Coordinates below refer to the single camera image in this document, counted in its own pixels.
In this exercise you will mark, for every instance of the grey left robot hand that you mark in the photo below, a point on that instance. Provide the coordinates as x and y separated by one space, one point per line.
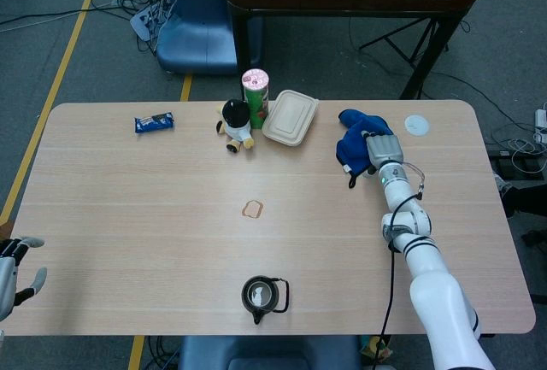
6 267

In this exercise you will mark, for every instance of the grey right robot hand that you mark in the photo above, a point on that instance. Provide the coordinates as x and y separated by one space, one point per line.
384 150

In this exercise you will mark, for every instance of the blue microfibre cloth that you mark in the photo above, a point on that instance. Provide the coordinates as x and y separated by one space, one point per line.
352 143

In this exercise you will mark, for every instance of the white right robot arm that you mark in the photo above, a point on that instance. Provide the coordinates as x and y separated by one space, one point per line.
440 301

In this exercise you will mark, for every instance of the white round grommet cover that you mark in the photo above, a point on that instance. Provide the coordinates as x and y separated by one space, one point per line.
416 125

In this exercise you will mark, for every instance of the beige lidded takeout container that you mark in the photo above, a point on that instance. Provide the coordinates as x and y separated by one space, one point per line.
290 118

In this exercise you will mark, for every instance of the black tripod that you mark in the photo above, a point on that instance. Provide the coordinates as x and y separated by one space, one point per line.
406 47

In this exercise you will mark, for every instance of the green Pringles can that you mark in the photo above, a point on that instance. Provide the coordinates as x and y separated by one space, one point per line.
256 107

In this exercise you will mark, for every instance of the black white plush penguin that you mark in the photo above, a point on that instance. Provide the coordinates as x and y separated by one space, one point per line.
237 124

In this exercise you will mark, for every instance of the dark wood mahjong table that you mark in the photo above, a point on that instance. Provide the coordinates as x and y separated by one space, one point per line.
354 0

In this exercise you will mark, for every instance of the white power strip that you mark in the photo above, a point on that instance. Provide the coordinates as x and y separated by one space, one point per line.
541 124

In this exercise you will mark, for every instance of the blue cookie packet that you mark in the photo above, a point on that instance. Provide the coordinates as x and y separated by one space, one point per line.
154 122

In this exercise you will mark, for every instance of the blue machine base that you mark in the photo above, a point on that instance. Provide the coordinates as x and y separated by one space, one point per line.
196 36

